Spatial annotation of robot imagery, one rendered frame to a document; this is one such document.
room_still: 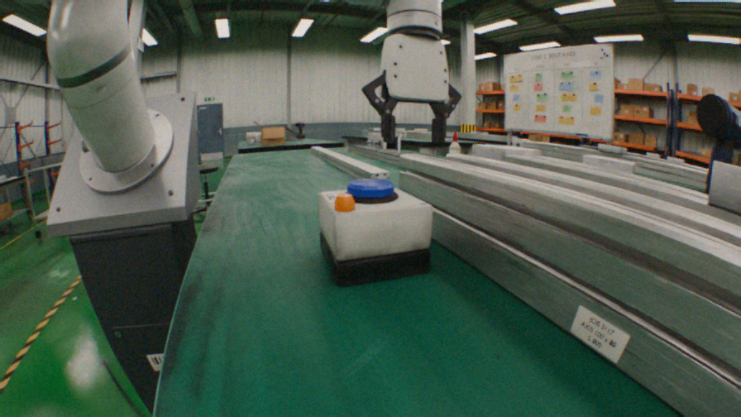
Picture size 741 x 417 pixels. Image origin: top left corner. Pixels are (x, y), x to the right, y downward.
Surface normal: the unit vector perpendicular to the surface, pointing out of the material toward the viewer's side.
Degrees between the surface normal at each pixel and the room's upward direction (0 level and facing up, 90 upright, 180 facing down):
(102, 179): 45
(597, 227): 90
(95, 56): 124
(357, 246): 90
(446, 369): 0
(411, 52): 90
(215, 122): 90
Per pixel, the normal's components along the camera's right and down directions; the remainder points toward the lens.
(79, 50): 0.57, 0.70
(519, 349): 0.00, -0.96
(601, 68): -0.91, 0.11
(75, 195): 0.30, -0.50
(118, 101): 0.86, 0.51
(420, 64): 0.29, 0.27
